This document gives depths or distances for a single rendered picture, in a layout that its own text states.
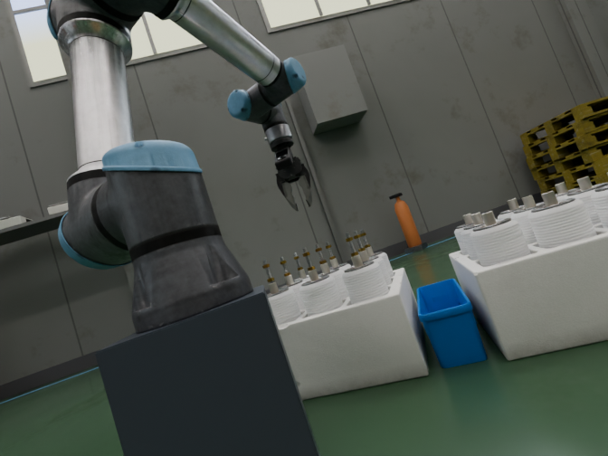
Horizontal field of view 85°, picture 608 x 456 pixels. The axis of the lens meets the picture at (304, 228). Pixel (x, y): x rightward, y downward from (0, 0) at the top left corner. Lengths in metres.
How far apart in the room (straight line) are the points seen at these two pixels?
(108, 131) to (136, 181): 0.20
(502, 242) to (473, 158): 3.55
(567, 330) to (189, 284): 0.67
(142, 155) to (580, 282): 0.75
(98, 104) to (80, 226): 0.21
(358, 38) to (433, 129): 1.35
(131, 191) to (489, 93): 4.52
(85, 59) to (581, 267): 0.94
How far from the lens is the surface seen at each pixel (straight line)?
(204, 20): 0.77
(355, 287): 0.79
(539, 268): 0.76
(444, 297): 1.06
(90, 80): 0.68
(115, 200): 0.47
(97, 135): 0.62
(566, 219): 0.81
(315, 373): 0.84
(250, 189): 3.47
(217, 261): 0.42
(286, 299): 0.86
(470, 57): 4.84
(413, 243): 3.41
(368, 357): 0.79
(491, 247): 0.78
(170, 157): 0.45
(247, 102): 0.93
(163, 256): 0.42
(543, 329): 0.79
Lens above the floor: 0.32
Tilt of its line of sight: 4 degrees up
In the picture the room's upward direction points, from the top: 19 degrees counter-clockwise
